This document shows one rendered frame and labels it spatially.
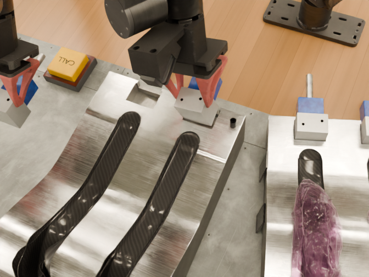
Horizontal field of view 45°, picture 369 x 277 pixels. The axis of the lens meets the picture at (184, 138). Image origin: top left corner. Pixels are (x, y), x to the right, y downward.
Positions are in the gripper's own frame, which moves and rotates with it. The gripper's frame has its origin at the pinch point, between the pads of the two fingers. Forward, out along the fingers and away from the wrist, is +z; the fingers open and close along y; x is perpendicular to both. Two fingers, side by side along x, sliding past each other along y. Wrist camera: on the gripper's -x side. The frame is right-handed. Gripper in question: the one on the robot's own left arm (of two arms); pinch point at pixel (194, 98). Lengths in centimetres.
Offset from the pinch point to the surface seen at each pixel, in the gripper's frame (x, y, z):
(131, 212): -17.0, -3.0, 10.3
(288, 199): -4.6, 17.2, 11.7
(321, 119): 9.6, 17.9, 6.6
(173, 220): -15.2, 3.1, 11.4
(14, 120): -14.7, -25.2, 0.2
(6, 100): -14.2, -25.7, -3.1
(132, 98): 1.2, -13.6, 4.2
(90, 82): 6.1, -27.9, 6.8
